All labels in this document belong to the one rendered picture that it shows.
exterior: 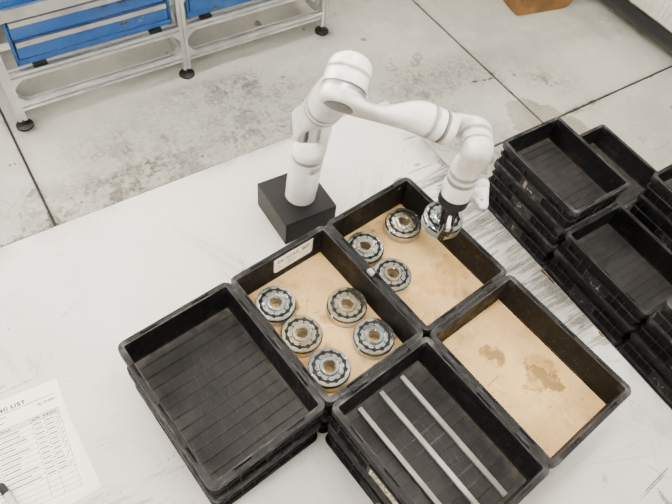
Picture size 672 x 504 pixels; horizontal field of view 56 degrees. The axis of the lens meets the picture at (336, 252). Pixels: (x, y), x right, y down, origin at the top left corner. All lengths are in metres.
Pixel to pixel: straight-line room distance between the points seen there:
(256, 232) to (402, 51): 2.07
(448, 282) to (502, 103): 1.99
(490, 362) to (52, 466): 1.08
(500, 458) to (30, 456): 1.10
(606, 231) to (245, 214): 1.43
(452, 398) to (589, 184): 1.30
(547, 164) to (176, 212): 1.45
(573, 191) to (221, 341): 1.54
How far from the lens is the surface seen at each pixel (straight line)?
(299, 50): 3.65
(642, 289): 2.57
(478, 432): 1.57
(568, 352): 1.69
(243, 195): 2.00
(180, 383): 1.55
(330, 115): 1.42
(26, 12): 3.00
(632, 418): 1.90
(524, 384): 1.66
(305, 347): 1.54
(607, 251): 2.61
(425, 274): 1.73
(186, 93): 3.39
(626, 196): 3.00
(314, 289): 1.66
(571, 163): 2.68
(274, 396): 1.52
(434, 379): 1.59
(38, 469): 1.69
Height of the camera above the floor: 2.25
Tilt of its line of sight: 55 degrees down
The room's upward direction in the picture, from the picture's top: 9 degrees clockwise
